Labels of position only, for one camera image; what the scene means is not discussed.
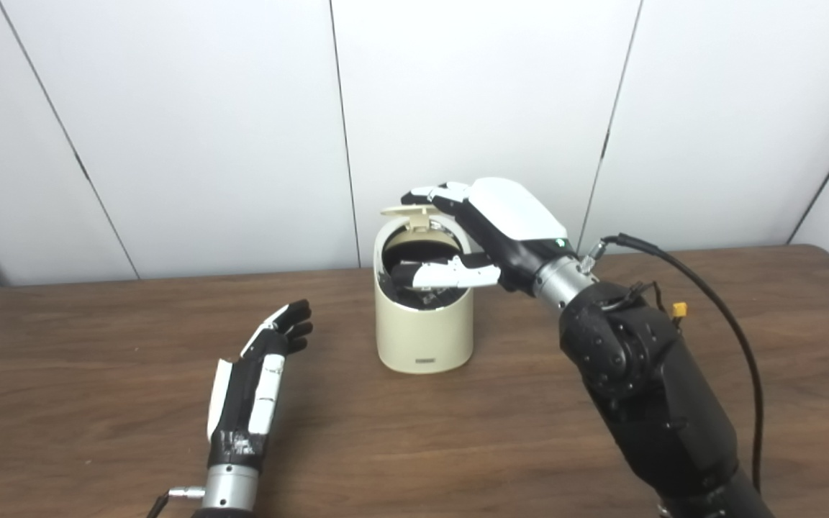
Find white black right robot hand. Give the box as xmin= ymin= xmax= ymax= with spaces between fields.
xmin=390 ymin=177 xmax=571 ymax=294

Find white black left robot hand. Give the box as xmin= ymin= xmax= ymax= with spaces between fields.
xmin=206 ymin=299 xmax=313 ymax=472

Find cream round bin lid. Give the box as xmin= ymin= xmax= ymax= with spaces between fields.
xmin=380 ymin=205 xmax=451 ymax=235

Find cream-colored round bin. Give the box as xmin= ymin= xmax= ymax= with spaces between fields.
xmin=373 ymin=204 xmax=474 ymax=374

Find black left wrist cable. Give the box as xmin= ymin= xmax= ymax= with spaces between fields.
xmin=145 ymin=487 xmax=207 ymax=518

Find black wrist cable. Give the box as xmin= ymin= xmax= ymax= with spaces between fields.
xmin=145 ymin=487 xmax=207 ymax=518
xmin=580 ymin=232 xmax=766 ymax=494

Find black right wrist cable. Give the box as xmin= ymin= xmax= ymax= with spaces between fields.
xmin=580 ymin=232 xmax=766 ymax=494

